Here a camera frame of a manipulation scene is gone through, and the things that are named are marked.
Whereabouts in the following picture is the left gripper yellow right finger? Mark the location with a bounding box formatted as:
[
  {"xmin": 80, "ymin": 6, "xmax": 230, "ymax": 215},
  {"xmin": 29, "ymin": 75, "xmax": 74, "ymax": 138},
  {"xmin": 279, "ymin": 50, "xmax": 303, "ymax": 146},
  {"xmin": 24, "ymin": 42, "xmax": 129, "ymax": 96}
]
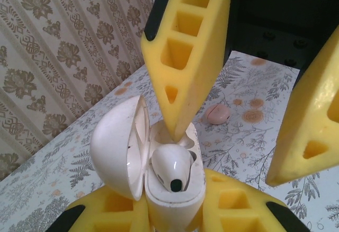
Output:
[{"xmin": 201, "ymin": 168, "xmax": 313, "ymax": 232}]

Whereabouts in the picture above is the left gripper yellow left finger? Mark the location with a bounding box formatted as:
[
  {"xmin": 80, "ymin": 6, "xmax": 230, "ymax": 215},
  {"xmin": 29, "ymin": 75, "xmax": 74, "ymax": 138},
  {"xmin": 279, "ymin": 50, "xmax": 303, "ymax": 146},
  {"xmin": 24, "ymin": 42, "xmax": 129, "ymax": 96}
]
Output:
[{"xmin": 63, "ymin": 185, "xmax": 152, "ymax": 232}]

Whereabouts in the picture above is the pink earbud charging case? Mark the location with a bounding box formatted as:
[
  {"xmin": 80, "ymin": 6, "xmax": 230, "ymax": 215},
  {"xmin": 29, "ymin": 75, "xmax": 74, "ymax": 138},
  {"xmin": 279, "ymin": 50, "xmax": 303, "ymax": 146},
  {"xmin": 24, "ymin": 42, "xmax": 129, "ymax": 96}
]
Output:
[{"xmin": 206, "ymin": 104, "xmax": 231, "ymax": 126}]

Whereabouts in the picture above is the white earbud charging case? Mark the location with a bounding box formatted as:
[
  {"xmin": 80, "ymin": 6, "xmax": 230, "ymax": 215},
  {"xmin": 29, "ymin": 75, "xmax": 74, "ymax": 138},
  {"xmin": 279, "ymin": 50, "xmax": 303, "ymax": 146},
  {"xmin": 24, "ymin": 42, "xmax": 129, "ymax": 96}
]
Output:
[{"xmin": 89, "ymin": 94, "xmax": 208, "ymax": 232}]

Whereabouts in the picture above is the white wireless earbud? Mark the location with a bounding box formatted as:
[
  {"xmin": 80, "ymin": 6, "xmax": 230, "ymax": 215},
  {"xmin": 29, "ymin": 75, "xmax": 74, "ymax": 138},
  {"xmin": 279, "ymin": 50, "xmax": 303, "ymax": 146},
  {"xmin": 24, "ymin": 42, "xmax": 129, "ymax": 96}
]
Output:
[{"xmin": 151, "ymin": 144, "xmax": 194, "ymax": 193}]

